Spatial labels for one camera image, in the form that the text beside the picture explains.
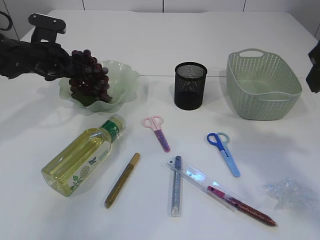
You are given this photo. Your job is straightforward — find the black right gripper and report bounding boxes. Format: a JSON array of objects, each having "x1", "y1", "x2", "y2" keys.
[{"x1": 306, "y1": 40, "x2": 320, "y2": 93}]

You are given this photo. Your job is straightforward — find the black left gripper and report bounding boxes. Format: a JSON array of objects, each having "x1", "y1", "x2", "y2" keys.
[{"x1": 0, "y1": 37, "x2": 73, "y2": 81}]

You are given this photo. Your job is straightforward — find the purple plastic grape bunch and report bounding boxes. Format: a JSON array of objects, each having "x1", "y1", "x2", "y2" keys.
[{"x1": 68, "y1": 49, "x2": 113, "y2": 107}]

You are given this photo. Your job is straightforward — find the yellow tea bottle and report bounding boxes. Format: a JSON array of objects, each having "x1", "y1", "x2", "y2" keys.
[{"x1": 41, "y1": 114, "x2": 126, "y2": 197}]

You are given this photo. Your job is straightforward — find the clear plastic sheet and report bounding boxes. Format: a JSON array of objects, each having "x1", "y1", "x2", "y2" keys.
[{"x1": 261, "y1": 177, "x2": 320, "y2": 212}]

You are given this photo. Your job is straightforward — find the green woven plastic basket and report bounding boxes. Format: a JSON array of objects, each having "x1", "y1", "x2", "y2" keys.
[{"x1": 226, "y1": 48, "x2": 303, "y2": 121}]

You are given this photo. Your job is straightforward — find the green wavy glass plate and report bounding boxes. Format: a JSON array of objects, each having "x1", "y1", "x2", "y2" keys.
[{"x1": 59, "y1": 60, "x2": 140, "y2": 113}]

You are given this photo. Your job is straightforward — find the black mesh pen holder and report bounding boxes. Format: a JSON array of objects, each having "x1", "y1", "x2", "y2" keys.
[{"x1": 174, "y1": 62, "x2": 208, "y2": 111}]

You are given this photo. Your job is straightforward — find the gold glitter pen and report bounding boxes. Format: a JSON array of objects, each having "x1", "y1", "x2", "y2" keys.
[{"x1": 104, "y1": 152, "x2": 141, "y2": 209}]

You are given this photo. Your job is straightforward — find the clear plastic ruler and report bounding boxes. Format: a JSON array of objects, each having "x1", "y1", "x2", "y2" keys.
[{"x1": 166, "y1": 159, "x2": 236, "y2": 212}]

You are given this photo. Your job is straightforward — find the red glitter pen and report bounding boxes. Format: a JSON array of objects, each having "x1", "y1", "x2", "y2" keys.
[{"x1": 207, "y1": 185, "x2": 277, "y2": 227}]

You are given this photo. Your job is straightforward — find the blue glitter pen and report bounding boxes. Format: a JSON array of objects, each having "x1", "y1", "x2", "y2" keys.
[{"x1": 171, "y1": 155, "x2": 182, "y2": 217}]

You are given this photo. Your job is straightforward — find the blue scissors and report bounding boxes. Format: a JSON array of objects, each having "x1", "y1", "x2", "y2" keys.
[{"x1": 206, "y1": 132, "x2": 241, "y2": 178}]

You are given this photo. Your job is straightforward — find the pink scissors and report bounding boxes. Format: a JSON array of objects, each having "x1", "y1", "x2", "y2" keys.
[{"x1": 142, "y1": 116, "x2": 171, "y2": 153}]

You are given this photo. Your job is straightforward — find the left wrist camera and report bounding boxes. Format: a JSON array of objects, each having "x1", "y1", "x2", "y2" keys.
[{"x1": 28, "y1": 13, "x2": 67, "y2": 45}]

